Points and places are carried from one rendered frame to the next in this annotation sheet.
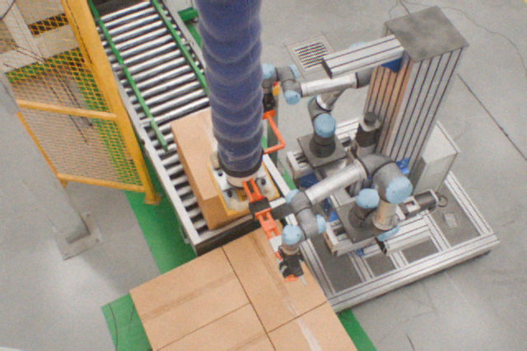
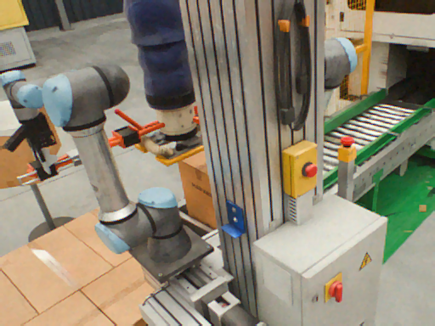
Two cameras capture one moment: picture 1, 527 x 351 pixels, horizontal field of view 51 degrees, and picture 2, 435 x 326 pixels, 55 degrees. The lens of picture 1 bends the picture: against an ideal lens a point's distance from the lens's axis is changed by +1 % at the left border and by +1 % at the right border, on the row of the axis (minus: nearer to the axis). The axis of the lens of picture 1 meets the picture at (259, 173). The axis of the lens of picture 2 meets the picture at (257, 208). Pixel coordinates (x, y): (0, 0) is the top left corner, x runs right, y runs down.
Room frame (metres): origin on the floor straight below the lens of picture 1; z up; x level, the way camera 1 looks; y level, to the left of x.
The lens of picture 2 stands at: (1.26, -1.73, 1.96)
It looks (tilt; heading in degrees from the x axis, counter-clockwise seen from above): 35 degrees down; 72
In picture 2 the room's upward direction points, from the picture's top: 5 degrees counter-clockwise
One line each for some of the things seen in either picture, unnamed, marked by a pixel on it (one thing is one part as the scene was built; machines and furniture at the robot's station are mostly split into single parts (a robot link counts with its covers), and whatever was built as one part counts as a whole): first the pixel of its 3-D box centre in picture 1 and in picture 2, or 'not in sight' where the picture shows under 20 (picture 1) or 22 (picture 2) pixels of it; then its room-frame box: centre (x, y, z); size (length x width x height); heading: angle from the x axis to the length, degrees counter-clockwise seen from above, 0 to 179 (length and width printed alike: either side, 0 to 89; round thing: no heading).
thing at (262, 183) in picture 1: (258, 172); (192, 144); (1.55, 0.00, 1.15); 0.34 x 0.10 x 0.05; 21
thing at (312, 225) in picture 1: (310, 224); (34, 93); (1.03, -0.21, 1.55); 0.11 x 0.11 x 0.08; 25
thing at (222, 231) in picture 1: (244, 221); (206, 232); (1.55, 0.10, 0.58); 0.70 x 0.03 x 0.06; 116
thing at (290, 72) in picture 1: (286, 76); not in sight; (1.86, -0.15, 1.55); 0.11 x 0.11 x 0.08; 8
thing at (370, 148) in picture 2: (187, 46); (391, 138); (3.04, 0.52, 0.60); 1.60 x 0.10 x 0.09; 26
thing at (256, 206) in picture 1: (259, 207); (127, 136); (1.28, 0.00, 1.25); 0.10 x 0.08 x 0.06; 111
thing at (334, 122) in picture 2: (120, 71); (329, 122); (2.81, 1.00, 0.60); 1.60 x 0.10 x 0.09; 26
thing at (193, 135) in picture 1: (220, 166); (245, 179); (1.85, 0.24, 0.75); 0.60 x 0.40 x 0.40; 22
